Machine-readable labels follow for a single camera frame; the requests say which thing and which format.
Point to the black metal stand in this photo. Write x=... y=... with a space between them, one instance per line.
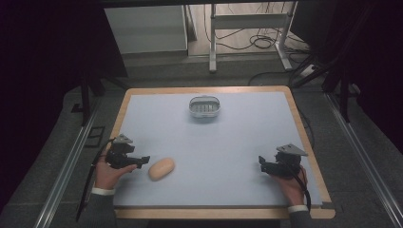
x=87 y=91
x=335 y=79

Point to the beige oval soap bar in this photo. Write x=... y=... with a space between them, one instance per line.
x=161 y=169

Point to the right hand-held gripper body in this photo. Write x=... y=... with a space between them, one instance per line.
x=285 y=160

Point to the person's right hand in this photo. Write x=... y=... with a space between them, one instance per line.
x=293 y=190

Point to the clear plastic basket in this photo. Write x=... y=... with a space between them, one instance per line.
x=204 y=106

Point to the light blue table mat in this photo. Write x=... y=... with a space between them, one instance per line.
x=209 y=152

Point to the person's left hand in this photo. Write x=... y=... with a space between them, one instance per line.
x=107 y=174

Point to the grey cabinet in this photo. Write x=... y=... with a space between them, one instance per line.
x=147 y=29

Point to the aluminium rail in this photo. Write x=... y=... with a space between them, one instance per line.
x=66 y=171
x=364 y=158

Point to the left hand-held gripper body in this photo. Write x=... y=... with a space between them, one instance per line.
x=118 y=155

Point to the white metal stand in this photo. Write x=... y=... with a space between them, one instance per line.
x=250 y=28

